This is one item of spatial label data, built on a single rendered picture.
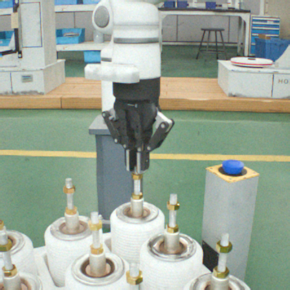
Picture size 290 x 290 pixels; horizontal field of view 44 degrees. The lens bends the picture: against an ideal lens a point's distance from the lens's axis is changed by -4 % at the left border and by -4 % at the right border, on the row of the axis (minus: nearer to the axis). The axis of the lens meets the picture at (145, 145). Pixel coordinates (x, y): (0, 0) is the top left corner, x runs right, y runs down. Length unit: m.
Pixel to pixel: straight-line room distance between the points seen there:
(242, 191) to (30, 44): 2.20
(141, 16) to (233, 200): 0.35
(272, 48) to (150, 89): 4.42
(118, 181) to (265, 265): 0.45
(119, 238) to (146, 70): 0.29
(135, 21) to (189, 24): 8.27
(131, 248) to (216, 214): 0.17
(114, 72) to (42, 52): 2.16
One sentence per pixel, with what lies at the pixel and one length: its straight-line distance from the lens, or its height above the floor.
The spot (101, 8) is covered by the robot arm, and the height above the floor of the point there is 0.61.
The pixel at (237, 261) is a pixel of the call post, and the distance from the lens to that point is 0.76.
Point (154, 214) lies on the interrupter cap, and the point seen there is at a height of 0.25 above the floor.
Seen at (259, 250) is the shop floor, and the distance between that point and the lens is 1.04.
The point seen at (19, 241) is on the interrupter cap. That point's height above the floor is 0.25.
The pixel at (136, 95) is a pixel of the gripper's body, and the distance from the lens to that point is 0.55.
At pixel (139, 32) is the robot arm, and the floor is 0.56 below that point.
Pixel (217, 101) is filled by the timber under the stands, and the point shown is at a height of 0.06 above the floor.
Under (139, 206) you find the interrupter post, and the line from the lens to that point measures 0.64.
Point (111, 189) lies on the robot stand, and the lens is 1.04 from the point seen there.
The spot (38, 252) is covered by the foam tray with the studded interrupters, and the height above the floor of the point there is 0.18.
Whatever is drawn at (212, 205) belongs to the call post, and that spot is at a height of 0.25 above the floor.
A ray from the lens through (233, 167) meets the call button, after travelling 0.67.
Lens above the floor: 0.58
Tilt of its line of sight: 19 degrees down
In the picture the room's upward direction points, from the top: straight up
